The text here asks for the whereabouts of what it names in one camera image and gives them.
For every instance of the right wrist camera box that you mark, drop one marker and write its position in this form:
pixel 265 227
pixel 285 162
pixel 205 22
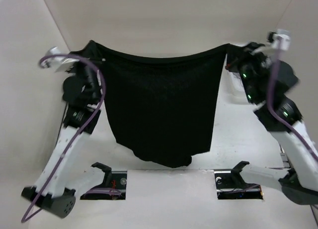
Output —
pixel 276 40

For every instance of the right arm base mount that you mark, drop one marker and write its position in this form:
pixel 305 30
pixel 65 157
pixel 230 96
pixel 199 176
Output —
pixel 230 185

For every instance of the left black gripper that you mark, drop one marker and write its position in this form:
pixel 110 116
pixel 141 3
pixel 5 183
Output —
pixel 75 66

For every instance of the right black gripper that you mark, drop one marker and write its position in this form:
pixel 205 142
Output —
pixel 249 50

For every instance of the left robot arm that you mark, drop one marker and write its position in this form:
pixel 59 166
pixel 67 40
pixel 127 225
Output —
pixel 51 191

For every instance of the white plastic basket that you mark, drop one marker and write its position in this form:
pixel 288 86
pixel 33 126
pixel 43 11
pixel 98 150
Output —
pixel 237 94

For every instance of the black tank top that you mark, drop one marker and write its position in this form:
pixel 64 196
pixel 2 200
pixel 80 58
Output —
pixel 162 109

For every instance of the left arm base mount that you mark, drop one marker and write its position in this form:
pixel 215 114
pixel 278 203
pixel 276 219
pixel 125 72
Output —
pixel 113 186

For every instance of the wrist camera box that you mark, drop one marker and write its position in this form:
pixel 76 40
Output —
pixel 58 64
pixel 276 40

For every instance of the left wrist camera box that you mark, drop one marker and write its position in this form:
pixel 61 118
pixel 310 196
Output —
pixel 58 64

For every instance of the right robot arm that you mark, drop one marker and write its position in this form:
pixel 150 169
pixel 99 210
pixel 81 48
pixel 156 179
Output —
pixel 266 80

